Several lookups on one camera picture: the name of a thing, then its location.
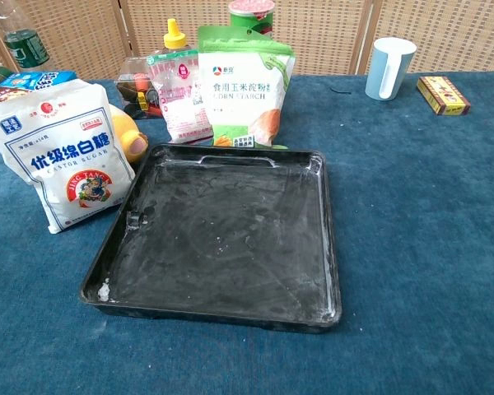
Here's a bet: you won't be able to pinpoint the yellow cap squeeze bottle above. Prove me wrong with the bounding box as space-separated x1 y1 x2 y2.
162 18 189 55

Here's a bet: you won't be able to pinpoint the yellow plush toy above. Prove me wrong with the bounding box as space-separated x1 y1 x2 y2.
109 104 149 165

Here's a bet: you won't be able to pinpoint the woven folding screen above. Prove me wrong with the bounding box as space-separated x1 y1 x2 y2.
0 0 494 81

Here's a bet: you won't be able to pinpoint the green can with pink lid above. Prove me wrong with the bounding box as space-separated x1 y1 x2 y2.
229 0 276 40

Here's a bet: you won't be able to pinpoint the small yellow red box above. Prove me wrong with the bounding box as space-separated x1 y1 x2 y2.
416 75 472 117

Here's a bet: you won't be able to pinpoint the black rectangular plastic tray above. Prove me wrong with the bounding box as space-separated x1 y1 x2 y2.
78 142 343 335

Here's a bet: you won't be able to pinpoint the clear bag with pink print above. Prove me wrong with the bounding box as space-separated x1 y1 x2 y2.
147 49 214 144

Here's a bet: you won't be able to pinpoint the green white corn starch bag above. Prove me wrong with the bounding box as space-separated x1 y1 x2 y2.
196 25 297 150

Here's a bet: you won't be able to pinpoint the blue tablecloth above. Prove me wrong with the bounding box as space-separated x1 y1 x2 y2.
0 69 494 395

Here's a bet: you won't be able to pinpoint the blue white snack packet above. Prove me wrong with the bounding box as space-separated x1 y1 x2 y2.
0 71 78 92

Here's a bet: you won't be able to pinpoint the white castor sugar bag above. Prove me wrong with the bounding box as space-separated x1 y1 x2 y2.
0 78 137 235

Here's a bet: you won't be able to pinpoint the clear plastic box dark contents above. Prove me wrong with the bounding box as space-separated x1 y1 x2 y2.
114 57 162 120

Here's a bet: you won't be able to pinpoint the light blue cup white handle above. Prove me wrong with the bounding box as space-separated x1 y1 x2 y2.
364 37 418 101

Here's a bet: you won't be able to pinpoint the clear bottle with green label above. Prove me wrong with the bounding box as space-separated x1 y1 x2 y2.
0 0 51 70

